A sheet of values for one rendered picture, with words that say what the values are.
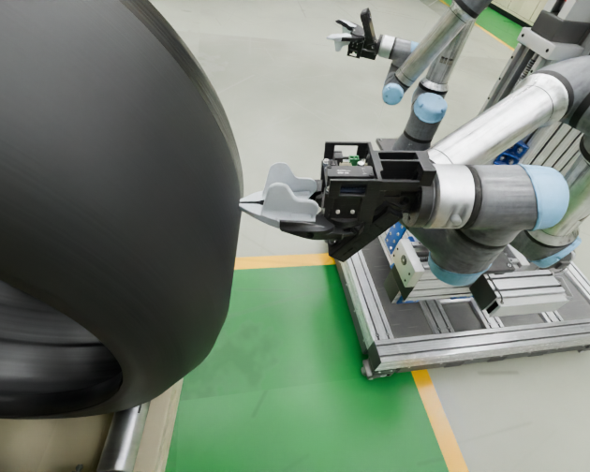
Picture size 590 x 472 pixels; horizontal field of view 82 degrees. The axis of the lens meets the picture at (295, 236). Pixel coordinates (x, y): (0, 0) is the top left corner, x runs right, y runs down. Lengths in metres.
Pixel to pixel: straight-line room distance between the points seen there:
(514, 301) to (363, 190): 1.00
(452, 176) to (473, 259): 0.14
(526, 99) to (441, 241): 0.30
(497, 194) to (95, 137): 0.37
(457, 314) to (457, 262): 1.23
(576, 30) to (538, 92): 0.49
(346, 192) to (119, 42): 0.23
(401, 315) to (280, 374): 0.58
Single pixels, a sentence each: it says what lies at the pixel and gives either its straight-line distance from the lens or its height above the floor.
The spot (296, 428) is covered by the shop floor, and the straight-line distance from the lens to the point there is 1.52.
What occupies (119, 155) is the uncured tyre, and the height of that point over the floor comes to 1.34.
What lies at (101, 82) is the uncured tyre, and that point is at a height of 1.36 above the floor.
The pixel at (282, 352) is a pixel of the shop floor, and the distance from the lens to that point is 1.61.
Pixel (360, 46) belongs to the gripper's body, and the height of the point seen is 1.03.
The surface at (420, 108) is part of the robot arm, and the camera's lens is 1.41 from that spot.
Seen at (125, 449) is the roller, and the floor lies 0.92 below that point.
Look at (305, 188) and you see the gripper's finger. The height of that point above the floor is 1.21.
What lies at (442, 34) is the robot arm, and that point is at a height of 1.16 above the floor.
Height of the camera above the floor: 1.47
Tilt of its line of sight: 47 degrees down
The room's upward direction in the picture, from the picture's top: 11 degrees clockwise
